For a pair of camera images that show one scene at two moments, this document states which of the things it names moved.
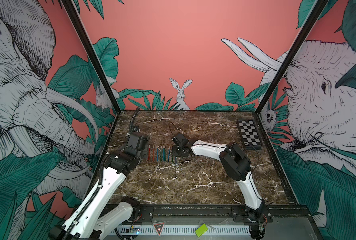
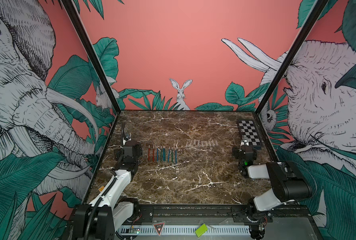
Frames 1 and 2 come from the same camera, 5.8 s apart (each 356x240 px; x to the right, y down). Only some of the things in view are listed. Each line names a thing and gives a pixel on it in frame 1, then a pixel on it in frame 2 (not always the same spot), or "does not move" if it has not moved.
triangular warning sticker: (158, 227) does not move
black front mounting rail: (220, 213) does not move
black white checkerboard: (250, 136) does not move
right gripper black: (174, 151) to (237, 151)
